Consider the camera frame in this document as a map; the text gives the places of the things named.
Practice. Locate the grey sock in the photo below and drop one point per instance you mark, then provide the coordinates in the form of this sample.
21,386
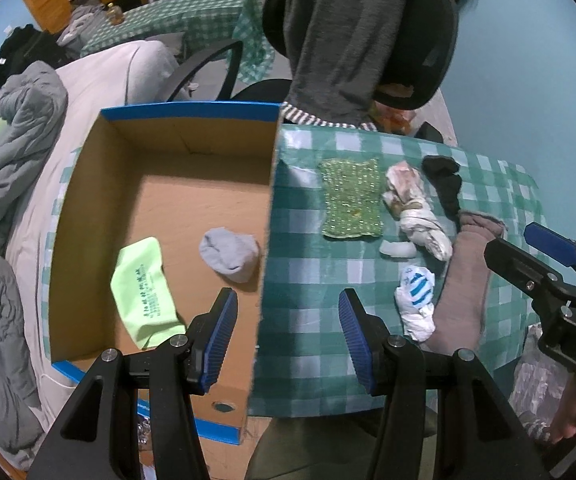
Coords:
230,255

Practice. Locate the cardboard box with blue outside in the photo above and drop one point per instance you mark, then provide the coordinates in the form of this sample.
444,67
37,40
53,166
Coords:
177,195

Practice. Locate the grey clothes pile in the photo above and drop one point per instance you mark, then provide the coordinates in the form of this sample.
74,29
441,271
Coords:
85,22

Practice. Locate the black office chair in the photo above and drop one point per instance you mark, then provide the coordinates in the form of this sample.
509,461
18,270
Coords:
418,50

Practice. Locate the light green cloth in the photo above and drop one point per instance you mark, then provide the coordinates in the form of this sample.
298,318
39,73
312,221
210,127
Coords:
142,290

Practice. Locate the black sock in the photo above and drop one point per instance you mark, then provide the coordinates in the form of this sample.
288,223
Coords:
445,180

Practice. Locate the grey blanket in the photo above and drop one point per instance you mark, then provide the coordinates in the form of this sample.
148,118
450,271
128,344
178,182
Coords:
17,125

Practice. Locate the green checkered tablecloth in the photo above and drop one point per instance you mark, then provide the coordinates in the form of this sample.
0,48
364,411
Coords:
308,270

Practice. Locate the shiny foil wrapper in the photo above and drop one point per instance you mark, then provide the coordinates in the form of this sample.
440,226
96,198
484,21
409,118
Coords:
143,425

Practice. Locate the knotted white plastic bag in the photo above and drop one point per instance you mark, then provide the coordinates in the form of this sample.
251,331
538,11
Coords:
413,200

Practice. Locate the orange packaging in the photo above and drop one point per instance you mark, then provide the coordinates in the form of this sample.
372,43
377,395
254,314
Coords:
398,115

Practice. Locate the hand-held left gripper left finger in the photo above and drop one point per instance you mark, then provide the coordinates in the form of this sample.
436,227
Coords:
220,340

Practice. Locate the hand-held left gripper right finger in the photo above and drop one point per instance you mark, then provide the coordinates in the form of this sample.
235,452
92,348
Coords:
355,340

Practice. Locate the striped knit garment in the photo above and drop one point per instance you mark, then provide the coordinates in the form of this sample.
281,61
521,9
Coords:
313,116

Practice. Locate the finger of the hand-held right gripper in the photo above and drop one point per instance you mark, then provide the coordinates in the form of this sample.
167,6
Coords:
550,245
518,267

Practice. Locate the green scrubbing sponge cloth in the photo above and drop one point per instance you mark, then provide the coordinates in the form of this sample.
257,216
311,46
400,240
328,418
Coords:
350,200

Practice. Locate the white blue striped plastic bag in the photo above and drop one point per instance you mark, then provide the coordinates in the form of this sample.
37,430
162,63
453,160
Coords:
415,300

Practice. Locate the grey hoodie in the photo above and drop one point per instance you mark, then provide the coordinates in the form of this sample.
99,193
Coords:
348,35

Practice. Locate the brown sock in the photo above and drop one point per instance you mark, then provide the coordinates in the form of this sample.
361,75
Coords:
463,290

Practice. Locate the small white plastic scrap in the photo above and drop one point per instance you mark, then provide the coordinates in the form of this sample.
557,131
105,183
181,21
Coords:
397,249

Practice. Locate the clear plastic bag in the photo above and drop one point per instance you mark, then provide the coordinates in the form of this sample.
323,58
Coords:
538,380

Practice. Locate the checkered cloth on dining table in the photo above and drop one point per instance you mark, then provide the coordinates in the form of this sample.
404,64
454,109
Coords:
177,20

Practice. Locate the black clothing pile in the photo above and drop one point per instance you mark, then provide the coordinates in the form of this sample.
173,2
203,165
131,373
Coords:
22,55

